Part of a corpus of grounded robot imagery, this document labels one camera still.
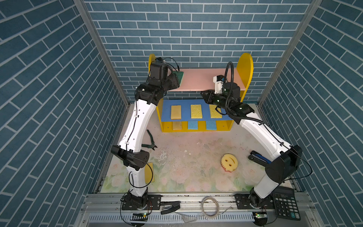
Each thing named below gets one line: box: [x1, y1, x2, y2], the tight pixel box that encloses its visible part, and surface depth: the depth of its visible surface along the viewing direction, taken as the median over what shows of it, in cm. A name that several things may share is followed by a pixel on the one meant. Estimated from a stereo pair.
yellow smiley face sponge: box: [220, 153, 239, 173], surface depth 86 cm
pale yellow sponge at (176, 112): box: [170, 104, 182, 120], surface depth 96 cm
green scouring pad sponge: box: [172, 70, 185, 86], surface depth 77 cm
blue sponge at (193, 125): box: [188, 121, 199, 130], surface depth 107 cm
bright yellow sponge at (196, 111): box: [190, 104, 203, 119], surface depth 97 cm
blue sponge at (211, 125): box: [206, 120, 217, 131], surface depth 107 cm
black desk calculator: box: [272, 185, 301, 221], surface depth 74 cm
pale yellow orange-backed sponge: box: [172, 121, 182, 131], surface depth 106 cm
